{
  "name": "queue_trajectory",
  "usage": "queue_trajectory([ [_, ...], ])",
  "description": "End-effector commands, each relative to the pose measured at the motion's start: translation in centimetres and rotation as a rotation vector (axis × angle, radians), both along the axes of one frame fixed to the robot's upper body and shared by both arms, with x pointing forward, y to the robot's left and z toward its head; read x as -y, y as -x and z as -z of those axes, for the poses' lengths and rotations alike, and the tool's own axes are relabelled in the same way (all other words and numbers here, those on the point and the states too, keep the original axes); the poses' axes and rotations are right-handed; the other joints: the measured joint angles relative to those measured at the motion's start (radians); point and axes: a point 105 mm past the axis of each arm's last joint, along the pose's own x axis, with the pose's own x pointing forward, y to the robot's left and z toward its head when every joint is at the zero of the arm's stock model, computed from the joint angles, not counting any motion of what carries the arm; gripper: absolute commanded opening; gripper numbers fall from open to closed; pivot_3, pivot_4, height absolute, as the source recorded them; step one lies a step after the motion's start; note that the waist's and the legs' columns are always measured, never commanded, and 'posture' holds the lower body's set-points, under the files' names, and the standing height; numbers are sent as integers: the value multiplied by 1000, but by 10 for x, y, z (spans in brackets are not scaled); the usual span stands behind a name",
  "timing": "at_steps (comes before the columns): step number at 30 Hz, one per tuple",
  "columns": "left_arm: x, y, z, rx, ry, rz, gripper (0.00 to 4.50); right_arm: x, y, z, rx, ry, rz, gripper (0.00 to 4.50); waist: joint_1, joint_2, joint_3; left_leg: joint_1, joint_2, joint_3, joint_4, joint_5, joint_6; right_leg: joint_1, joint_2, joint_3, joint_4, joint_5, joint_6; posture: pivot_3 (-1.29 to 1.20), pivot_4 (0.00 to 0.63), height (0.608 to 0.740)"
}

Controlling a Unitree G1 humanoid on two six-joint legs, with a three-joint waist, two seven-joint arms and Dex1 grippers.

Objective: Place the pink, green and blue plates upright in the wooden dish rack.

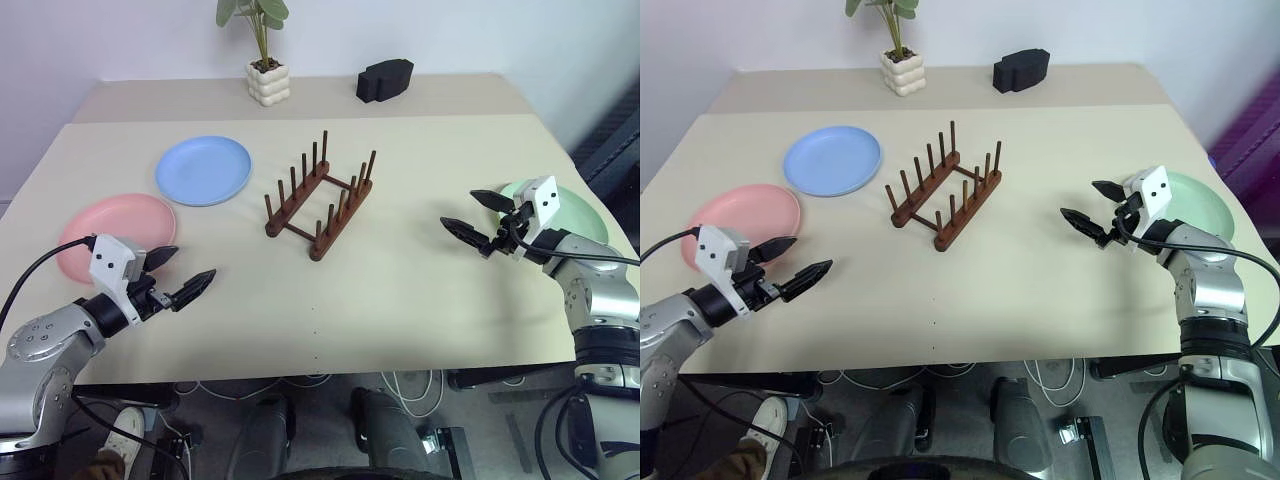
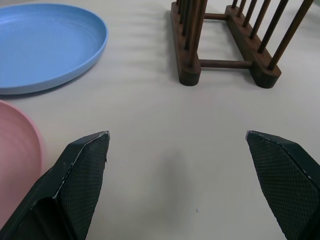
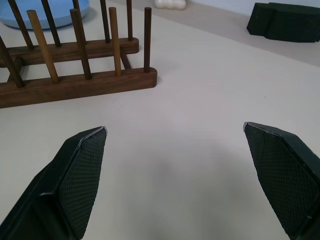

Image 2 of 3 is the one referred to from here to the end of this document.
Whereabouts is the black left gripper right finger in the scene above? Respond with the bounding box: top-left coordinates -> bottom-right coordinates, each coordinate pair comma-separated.
245,130 -> 320,240

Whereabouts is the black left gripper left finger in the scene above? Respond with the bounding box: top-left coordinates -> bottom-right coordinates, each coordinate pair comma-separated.
0,130 -> 111,240

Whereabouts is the dark wooden dish rack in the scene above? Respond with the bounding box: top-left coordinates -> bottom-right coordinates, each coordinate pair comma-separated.
170,0 -> 315,89

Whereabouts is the blue round plate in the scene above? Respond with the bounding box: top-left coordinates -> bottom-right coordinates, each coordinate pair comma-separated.
0,4 -> 109,96

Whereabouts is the pink round plate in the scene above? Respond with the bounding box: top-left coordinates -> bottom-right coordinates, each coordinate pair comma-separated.
0,99 -> 46,221

